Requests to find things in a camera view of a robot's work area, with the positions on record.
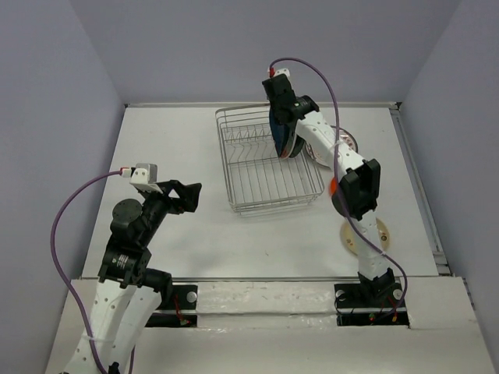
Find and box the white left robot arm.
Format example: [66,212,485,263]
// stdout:
[63,180,202,373]

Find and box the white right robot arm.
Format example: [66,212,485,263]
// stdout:
[262,69,395,305]

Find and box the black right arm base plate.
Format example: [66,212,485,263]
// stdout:
[334,283,409,327]

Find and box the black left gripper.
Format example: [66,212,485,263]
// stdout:
[140,178,203,244]

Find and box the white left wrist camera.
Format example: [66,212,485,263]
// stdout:
[119,163,161,192]

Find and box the teal round plate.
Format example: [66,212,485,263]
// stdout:
[289,136,306,158]

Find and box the dark blue leaf dish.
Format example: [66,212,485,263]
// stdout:
[269,109,291,157]

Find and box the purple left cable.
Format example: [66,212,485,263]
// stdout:
[50,169,137,374]

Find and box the cream floral small plate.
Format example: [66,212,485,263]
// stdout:
[340,218,391,256]

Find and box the white plate with orange sunburst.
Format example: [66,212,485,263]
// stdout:
[305,128,358,168]

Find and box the orange round plate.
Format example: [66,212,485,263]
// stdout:
[328,178,338,198]

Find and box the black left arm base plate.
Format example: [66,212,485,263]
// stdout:
[146,284,198,328]

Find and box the stainless wire dish rack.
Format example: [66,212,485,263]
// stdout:
[215,104,325,214]

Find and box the red and teal floral plate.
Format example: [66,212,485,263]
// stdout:
[277,142,295,159]

